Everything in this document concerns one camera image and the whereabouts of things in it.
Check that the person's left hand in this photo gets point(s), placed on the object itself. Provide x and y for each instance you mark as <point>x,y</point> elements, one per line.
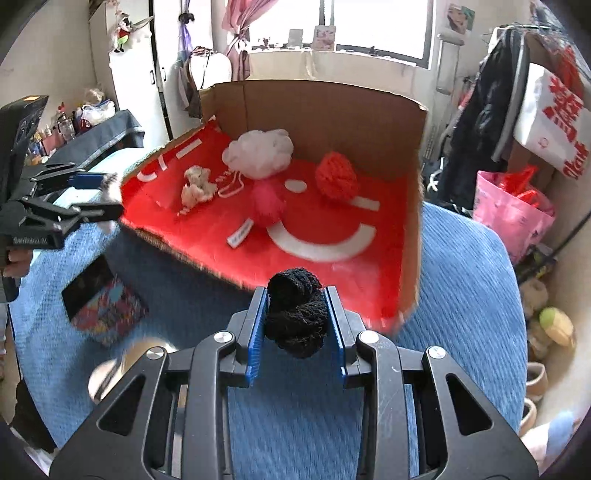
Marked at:
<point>18,263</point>

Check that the white mesh bath pouf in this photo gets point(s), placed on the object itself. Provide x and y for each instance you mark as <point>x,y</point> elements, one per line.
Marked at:
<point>258,152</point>

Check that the yellow-green plush toy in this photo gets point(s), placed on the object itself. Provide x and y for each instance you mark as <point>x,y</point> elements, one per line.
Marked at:
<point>556,323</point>

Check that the beige plush toy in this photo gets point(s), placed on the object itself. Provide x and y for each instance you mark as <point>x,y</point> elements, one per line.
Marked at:
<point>533,295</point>

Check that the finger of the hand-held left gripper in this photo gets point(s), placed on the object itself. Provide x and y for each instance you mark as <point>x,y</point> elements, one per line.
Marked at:
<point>83,180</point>
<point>92,213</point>

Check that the wall poster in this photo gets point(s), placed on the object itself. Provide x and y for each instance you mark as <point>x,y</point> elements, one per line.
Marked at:
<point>461,18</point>

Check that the red fluffy sponge with label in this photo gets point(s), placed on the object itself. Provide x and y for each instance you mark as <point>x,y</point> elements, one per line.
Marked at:
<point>268,201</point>

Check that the metal crutch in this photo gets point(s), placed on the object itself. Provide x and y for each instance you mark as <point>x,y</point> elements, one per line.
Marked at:
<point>450,64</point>

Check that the pink printed card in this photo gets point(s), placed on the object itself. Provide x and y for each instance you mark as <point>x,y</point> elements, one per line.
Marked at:
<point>324,38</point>

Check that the small grey frame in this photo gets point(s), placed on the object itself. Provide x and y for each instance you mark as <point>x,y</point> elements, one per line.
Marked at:
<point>295,38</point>

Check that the pink curtain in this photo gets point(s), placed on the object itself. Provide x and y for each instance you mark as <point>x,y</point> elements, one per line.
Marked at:
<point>240,46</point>

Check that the cardboard box with red lining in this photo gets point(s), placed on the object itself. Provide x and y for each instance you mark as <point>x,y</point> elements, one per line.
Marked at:
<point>323,217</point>

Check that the hanging stuffed doll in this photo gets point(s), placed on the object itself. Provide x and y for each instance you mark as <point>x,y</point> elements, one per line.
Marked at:
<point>122,32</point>

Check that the dark covered side table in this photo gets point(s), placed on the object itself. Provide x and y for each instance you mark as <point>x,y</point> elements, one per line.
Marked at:
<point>111,129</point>

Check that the white paper bag red print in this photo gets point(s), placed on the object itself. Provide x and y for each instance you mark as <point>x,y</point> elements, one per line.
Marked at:
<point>554,120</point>

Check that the light blue mat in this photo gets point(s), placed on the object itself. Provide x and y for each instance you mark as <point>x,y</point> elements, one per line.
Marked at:
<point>87,196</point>

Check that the blue plush toy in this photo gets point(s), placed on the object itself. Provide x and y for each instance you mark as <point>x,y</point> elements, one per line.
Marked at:
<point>556,434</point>

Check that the dark hanging jacket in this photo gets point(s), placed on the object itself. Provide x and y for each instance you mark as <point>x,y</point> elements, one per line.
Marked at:
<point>480,129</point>

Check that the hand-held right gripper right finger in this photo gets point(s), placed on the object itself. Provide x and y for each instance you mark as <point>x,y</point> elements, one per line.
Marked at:
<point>334,332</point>

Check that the white hanging bag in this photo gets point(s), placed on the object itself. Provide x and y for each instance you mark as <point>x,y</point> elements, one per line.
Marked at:
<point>212,69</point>

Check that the orange-red yarn ball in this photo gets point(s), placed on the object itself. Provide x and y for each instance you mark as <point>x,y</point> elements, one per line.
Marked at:
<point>337,177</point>

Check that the blue textured blanket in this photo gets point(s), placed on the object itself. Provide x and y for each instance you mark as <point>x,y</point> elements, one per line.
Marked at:
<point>461,300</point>

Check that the black knitted ball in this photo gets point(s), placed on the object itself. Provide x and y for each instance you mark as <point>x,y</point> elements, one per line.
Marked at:
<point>295,314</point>

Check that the group of small bottles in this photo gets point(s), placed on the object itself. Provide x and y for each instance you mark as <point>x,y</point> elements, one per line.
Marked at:
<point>64,129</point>

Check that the pink shopping bag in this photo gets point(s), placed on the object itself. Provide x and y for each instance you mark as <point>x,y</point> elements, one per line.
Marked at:
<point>508,221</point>

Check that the beige crocheted toy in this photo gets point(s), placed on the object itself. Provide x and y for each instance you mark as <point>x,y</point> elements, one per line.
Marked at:
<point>196,187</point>

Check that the beige slipper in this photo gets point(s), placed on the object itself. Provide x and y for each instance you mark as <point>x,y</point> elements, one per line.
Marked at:
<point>538,381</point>
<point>528,417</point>

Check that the white wardrobe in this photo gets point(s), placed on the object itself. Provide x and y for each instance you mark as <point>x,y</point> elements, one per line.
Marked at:
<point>138,78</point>

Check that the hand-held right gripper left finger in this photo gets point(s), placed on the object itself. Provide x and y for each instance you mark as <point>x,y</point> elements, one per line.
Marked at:
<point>256,332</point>

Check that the colourful printed box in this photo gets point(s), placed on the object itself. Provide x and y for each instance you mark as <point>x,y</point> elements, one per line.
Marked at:
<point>106,304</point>

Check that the white plastic bag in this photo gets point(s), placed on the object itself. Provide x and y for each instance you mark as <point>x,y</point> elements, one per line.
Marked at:
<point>99,113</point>

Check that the red plastic bag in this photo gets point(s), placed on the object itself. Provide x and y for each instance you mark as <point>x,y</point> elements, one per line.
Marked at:
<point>521,184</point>

